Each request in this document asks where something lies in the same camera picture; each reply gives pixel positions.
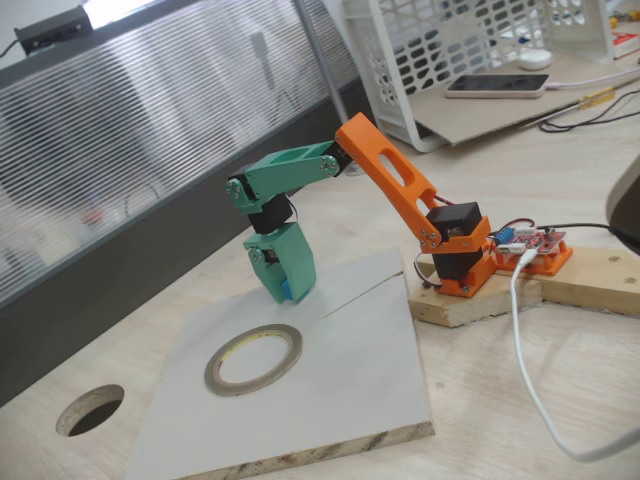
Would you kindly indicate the wooden base plank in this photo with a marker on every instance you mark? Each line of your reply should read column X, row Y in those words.
column 600, row 285

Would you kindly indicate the red controller circuit board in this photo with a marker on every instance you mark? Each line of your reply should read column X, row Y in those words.
column 540, row 241

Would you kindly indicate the blue cube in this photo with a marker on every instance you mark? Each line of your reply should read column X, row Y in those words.
column 287, row 291

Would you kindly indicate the black box device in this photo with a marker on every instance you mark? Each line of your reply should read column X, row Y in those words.
column 50, row 30

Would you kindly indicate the brown cardboard sheet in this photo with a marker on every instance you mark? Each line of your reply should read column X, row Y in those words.
column 475, row 115

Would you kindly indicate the wooden base block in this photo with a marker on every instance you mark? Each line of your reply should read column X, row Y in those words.
column 475, row 305

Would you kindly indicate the orange controller board mount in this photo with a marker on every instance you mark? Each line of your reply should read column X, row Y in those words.
column 555, row 262

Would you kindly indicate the frosted desk partition panel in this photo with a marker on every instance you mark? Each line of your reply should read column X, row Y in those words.
column 150, row 125

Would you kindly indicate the smartphone with pale case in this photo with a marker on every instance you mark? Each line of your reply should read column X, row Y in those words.
column 495, row 85

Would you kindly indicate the blurred grey rounded object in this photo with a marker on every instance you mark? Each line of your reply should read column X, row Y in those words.
column 627, row 200

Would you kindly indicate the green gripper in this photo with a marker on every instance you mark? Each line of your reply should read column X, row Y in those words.
column 295, row 255

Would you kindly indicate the white earbuds case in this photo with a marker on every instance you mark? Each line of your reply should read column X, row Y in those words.
column 534, row 60

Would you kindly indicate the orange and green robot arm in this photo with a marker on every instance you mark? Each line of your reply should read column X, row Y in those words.
column 370, row 150

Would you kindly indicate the white perforated plastic basket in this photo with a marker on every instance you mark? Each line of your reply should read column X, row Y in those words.
column 357, row 11

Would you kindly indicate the white laminated wooden board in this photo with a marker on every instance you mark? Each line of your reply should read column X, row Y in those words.
column 350, row 375

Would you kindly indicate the red and white book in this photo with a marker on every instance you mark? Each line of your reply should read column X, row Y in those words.
column 627, row 45

